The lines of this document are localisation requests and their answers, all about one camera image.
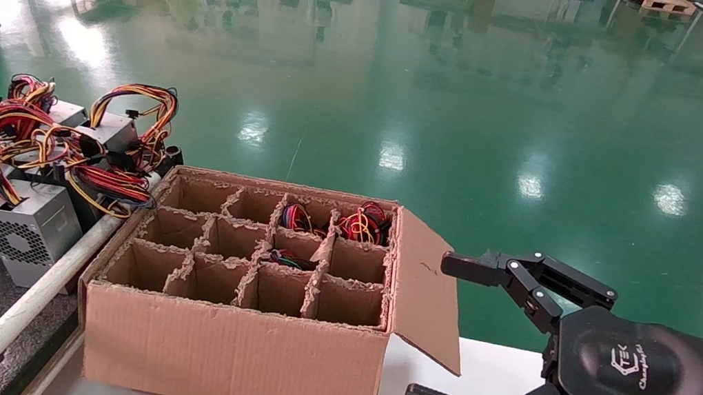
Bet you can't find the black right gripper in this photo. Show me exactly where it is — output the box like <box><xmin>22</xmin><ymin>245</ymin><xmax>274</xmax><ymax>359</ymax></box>
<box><xmin>405</xmin><ymin>235</ymin><xmax>703</xmax><ymax>395</ymax></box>

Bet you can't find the cardboard cell divider insert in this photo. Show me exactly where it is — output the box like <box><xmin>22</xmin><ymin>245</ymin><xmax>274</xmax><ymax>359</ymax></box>
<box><xmin>101</xmin><ymin>166</ymin><xmax>403</xmax><ymax>333</ymax></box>

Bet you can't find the brown cardboard box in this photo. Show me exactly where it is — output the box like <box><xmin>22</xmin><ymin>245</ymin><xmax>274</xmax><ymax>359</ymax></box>
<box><xmin>62</xmin><ymin>152</ymin><xmax>486</xmax><ymax>395</ymax></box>

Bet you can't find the wooden pallet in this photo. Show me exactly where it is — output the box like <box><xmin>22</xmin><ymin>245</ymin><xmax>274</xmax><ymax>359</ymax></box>
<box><xmin>621</xmin><ymin>0</ymin><xmax>699</xmax><ymax>17</ymax></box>

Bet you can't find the pile of grey power supplies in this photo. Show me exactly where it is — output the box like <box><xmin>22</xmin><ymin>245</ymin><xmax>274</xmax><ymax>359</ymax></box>
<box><xmin>0</xmin><ymin>176</ymin><xmax>90</xmax><ymax>294</ymax></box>

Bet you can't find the green red wire bundle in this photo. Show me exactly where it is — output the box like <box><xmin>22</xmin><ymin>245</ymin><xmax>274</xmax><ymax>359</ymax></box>
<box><xmin>268</xmin><ymin>248</ymin><xmax>316</xmax><ymax>272</ymax></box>

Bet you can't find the red blue wire bundle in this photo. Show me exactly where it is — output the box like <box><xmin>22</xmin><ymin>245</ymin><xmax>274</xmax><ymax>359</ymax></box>
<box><xmin>279</xmin><ymin>201</ymin><xmax>331</xmax><ymax>238</ymax></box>

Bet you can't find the arched yellow orange wire bundle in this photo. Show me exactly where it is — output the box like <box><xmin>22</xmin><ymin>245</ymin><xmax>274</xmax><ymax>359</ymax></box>
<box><xmin>83</xmin><ymin>76</ymin><xmax>195</xmax><ymax>168</ymax></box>

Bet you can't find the long white pipe rail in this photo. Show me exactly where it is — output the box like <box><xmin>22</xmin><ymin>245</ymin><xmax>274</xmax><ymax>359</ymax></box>
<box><xmin>0</xmin><ymin>148</ymin><xmax>171</xmax><ymax>395</ymax></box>

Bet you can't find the small red yellow wire bundle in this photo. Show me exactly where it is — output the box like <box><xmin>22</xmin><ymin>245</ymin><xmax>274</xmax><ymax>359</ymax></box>
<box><xmin>4</xmin><ymin>72</ymin><xmax>58</xmax><ymax>114</ymax></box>

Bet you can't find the large red wire bundle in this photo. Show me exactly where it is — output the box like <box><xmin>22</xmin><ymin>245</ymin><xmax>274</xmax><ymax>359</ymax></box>
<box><xmin>0</xmin><ymin>99</ymin><xmax>110</xmax><ymax>181</ymax></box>

